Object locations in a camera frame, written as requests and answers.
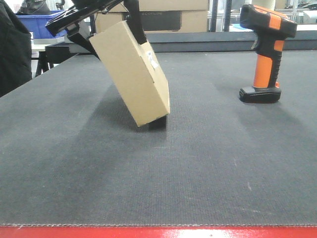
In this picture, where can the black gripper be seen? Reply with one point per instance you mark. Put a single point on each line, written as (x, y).
(82, 9)

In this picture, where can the small brown cardboard package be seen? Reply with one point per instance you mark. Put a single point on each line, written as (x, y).
(144, 90)

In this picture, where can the orange black barcode scanner gun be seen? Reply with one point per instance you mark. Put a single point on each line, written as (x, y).
(272, 28)

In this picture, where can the large cardboard box black print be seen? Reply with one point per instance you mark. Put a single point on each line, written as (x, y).
(174, 16)

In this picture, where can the white barcode label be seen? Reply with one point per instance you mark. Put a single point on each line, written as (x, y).
(151, 58)

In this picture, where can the blue plastic bin background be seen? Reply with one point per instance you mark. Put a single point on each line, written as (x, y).
(36, 25)

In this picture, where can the dark grey table mat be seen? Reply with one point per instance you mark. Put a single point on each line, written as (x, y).
(71, 154)

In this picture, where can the raised grey conveyor ledge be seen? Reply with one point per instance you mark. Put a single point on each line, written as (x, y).
(222, 41)

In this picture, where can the red metal table frame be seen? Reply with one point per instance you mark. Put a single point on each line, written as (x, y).
(158, 232)

